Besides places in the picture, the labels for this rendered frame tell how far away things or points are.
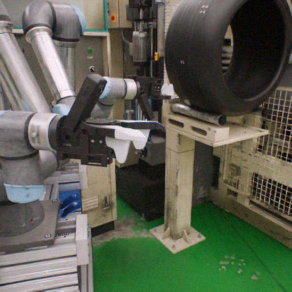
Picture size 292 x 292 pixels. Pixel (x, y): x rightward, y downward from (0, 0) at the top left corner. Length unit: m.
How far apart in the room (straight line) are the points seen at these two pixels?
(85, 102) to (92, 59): 1.20
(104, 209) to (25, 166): 1.36
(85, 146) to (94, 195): 1.35
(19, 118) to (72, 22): 0.71
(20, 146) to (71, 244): 0.40
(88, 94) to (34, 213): 0.47
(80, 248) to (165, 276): 0.92
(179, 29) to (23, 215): 0.90
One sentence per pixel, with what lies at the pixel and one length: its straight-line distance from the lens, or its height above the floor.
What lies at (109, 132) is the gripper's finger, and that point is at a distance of 0.48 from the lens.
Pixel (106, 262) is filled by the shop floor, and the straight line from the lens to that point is 1.87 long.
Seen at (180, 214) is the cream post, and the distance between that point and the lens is 1.89.
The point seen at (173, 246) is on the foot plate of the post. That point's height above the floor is 0.03.
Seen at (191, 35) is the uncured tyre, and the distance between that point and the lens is 1.22.
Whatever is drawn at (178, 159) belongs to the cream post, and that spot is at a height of 0.58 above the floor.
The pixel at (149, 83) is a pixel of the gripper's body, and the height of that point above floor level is 1.07.
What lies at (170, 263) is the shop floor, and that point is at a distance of 1.85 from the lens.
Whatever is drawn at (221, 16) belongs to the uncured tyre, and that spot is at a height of 1.30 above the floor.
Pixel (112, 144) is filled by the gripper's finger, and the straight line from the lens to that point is 0.50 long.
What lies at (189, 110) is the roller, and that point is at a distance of 1.43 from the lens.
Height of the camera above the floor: 1.21
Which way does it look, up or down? 19 degrees down
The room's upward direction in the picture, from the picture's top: straight up
